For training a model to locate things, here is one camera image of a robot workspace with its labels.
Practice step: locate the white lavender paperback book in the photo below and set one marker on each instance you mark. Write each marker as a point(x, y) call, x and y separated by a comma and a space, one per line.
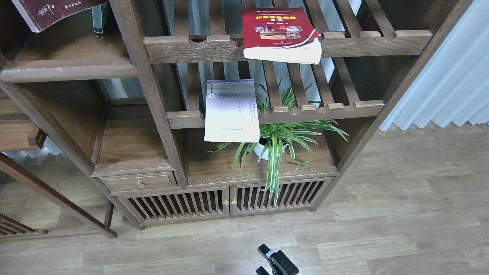
point(231, 111)

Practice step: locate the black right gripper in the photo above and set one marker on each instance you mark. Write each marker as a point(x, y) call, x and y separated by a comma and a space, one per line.
point(279, 262)

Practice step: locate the red paperback book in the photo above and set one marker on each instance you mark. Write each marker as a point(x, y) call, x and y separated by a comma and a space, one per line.
point(280, 34)

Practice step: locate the dark maroon hardcover book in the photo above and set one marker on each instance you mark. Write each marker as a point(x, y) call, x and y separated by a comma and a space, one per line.
point(40, 14)

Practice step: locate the green spine book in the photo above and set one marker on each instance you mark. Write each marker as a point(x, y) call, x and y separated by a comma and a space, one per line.
point(100, 15)

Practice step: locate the green spider plant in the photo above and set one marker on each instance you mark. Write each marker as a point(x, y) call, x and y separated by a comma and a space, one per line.
point(292, 133)

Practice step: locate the white pleated curtain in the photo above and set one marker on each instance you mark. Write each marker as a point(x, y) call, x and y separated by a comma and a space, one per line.
point(454, 86)

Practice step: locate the brass drawer knob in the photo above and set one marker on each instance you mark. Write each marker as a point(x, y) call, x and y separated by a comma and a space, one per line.
point(140, 184)

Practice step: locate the white plant pot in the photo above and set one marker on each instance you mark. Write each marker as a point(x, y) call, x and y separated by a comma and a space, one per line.
point(268, 150)

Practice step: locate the dark wooden bookshelf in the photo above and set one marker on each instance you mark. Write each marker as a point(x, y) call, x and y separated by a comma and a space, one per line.
point(129, 106)

